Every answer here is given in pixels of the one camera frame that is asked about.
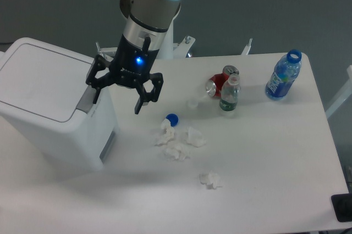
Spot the crumpled white tissue right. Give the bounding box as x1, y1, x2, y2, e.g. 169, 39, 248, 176
186, 127, 206, 148

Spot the blue plastic drink bottle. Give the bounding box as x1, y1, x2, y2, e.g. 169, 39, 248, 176
265, 49, 302, 101

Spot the white left frame rail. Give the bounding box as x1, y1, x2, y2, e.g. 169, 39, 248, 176
95, 42, 118, 62

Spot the white frame at right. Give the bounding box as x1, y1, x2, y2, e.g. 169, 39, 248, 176
325, 65, 351, 119

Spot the clear green-label water bottle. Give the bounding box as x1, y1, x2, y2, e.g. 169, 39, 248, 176
219, 73, 240, 112

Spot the crumpled white tissue lower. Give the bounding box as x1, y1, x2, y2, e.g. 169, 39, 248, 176
199, 171, 223, 190

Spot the crumpled white tissue middle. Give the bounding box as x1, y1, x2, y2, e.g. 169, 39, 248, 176
163, 142, 191, 161

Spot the crumpled white tissue left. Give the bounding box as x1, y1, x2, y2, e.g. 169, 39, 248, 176
155, 119, 175, 146

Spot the blue bottle cap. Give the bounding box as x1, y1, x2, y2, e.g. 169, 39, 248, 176
166, 113, 179, 127

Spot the crushed red soda can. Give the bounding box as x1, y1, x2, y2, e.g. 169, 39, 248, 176
205, 65, 239, 97

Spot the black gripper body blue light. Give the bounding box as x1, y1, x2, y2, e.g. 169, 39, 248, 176
108, 35, 161, 89

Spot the black device at edge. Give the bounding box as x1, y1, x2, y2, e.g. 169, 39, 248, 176
331, 193, 351, 222

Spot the white table clamp bracket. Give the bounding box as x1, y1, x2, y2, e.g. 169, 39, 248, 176
241, 38, 252, 55

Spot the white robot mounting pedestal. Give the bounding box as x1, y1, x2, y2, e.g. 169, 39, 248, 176
156, 21, 196, 60

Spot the white push-top trash can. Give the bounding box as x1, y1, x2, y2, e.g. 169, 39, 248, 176
1, 37, 118, 170

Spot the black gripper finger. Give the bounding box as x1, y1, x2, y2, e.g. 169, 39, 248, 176
86, 54, 117, 104
134, 73, 164, 114

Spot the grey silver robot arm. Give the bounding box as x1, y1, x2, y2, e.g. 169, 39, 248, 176
86, 0, 182, 114

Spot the crumpled white tissue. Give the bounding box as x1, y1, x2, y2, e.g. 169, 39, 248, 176
186, 127, 206, 148
199, 171, 223, 190
155, 119, 175, 146
163, 142, 191, 161

